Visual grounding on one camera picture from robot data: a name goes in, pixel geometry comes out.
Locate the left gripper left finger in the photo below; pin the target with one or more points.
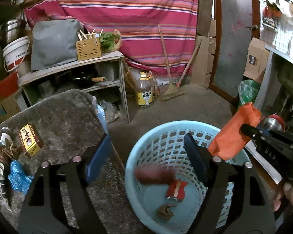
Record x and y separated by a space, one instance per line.
43 210

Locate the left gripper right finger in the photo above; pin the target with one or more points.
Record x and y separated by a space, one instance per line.
250 210

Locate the blue plastic bag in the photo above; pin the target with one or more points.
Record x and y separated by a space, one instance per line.
19 181

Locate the orange snack bag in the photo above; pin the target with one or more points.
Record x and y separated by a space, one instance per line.
229 141

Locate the red foil wrapper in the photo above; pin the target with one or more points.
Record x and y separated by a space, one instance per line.
176 190

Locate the brown paper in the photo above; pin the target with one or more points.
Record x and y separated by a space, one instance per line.
164 211

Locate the green bagged trash bin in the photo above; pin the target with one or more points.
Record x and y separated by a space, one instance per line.
248 91

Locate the person's right hand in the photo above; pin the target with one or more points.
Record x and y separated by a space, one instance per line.
286 193

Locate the steel bowls stack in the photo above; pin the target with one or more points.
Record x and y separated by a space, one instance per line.
273 122

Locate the yellow red cardboard box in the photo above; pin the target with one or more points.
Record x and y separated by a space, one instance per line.
30 141

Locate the brown spice glass jar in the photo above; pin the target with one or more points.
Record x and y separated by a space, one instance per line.
5 136

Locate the grey shaggy table mat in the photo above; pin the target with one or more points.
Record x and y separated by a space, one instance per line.
67 124

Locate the light blue plastic basket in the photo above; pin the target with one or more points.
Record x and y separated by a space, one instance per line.
164 146

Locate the brown cardboard sheet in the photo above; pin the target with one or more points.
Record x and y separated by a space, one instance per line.
257 59

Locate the cardboard box on floor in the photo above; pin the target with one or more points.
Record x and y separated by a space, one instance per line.
8 108

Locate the straw broom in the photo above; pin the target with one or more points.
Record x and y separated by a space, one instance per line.
172 91

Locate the red plastic basket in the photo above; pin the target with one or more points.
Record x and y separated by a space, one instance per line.
9 85

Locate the grey low shelf table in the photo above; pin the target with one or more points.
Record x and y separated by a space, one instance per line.
101 77

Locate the yellow label oil bottle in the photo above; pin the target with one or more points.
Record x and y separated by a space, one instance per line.
144 91

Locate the white plastic bucket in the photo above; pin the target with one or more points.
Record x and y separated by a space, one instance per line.
15 53

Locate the yellow chopstick holder box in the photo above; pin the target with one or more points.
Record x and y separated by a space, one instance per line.
88 49

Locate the grey felt bag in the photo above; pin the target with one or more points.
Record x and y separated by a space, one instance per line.
54 43

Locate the pink striped cloth curtain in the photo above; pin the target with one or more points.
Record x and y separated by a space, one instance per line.
137 21

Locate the leafy greens in bag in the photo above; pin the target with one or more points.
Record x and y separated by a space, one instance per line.
110 41

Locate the steel pot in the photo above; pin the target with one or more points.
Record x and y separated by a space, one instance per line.
12 30

